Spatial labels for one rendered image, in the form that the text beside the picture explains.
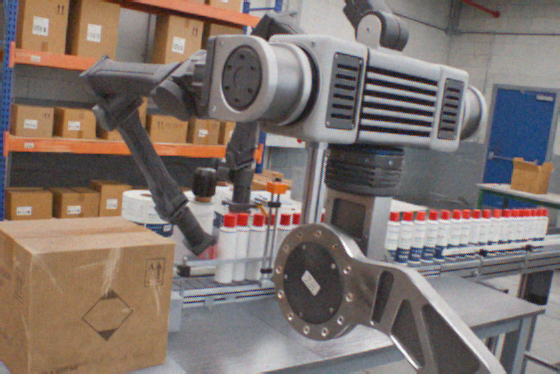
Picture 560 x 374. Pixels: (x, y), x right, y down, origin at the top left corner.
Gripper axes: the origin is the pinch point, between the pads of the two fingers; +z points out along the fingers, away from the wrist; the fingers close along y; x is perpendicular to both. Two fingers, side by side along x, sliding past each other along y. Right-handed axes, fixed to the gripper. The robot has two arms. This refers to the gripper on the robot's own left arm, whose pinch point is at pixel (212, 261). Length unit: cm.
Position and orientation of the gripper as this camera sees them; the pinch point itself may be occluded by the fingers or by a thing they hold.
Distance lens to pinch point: 177.0
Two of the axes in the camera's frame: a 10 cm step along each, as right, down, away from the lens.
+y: -5.9, -2.3, 7.7
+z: 3.9, 7.6, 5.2
